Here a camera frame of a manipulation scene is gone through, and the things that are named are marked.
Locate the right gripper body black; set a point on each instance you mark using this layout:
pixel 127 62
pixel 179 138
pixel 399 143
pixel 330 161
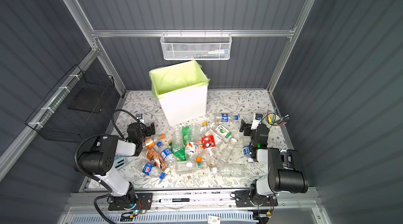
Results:
pixel 248 128

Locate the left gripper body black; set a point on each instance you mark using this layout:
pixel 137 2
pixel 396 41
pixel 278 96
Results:
pixel 148 130

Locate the green Sprite bottle label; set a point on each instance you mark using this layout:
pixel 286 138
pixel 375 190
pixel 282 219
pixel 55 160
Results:
pixel 185 134

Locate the small clear white-cap bottle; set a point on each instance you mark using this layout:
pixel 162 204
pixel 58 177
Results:
pixel 229 150

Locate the red label bottle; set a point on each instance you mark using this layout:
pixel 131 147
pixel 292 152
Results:
pixel 210 150

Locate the clear ribbed bottle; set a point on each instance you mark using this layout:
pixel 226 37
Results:
pixel 229 170

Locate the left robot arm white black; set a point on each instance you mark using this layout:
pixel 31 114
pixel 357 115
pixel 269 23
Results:
pixel 94 157

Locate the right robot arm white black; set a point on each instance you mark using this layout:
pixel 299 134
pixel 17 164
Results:
pixel 285 168

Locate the blue cap bottle under arm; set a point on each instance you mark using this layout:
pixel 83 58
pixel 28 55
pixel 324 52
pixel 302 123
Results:
pixel 247 154

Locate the Pepsi bottle near bin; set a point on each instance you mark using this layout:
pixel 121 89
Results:
pixel 225 117

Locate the green bin liner bag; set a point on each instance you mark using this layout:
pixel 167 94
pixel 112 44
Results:
pixel 177 78

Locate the white waste bin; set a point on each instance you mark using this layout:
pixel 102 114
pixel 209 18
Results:
pixel 185 106

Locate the white pen cup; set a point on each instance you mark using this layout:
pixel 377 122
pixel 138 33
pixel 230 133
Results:
pixel 273 119

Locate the brown tea bottle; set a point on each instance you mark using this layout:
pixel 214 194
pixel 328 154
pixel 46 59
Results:
pixel 156 159

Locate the blue label water bottle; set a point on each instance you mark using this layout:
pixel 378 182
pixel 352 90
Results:
pixel 166 154

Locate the clear crumpled tall bottle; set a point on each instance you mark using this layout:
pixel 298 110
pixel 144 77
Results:
pixel 177 140

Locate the teal plastic holder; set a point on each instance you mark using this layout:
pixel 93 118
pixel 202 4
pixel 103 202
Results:
pixel 119 161

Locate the Pepsi bottle front left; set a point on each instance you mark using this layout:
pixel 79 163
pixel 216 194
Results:
pixel 150 170

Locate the crushed green bottle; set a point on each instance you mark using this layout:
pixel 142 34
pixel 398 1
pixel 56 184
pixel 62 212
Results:
pixel 180 154

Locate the pink label square bottle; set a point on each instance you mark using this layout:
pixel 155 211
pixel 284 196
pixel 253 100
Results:
pixel 207 130

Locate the tube in white basket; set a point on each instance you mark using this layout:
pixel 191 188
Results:
pixel 220 52

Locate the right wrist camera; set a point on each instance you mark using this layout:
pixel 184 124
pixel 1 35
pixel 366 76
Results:
pixel 256 121

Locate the black marker on rail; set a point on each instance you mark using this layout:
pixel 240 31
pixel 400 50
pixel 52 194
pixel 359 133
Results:
pixel 174 200

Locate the black wire basket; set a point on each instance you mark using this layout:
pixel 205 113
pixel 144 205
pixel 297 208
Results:
pixel 76 109

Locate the white wire mesh basket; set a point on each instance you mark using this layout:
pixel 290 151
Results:
pixel 192 47

